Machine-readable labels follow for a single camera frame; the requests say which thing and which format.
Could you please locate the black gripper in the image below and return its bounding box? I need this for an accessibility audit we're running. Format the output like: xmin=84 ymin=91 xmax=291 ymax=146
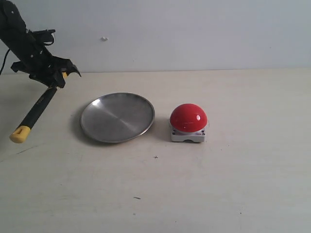
xmin=10 ymin=36 xmax=72 ymax=88

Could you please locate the red dome push button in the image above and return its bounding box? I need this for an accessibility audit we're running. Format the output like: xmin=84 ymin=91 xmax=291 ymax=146
xmin=169 ymin=103 xmax=208 ymax=143

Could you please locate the round stainless steel plate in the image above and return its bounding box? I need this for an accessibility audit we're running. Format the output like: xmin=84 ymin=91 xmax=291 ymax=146
xmin=80 ymin=92 xmax=155 ymax=144

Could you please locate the black and yellow claw hammer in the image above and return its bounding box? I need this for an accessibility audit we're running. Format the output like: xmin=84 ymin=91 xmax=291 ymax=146
xmin=10 ymin=61 xmax=81 ymax=143

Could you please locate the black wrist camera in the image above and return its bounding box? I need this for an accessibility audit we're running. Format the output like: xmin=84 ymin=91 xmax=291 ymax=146
xmin=32 ymin=29 xmax=56 ymax=46

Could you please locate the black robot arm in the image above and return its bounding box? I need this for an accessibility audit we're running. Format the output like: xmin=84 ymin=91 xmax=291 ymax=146
xmin=0 ymin=0 xmax=80 ymax=88

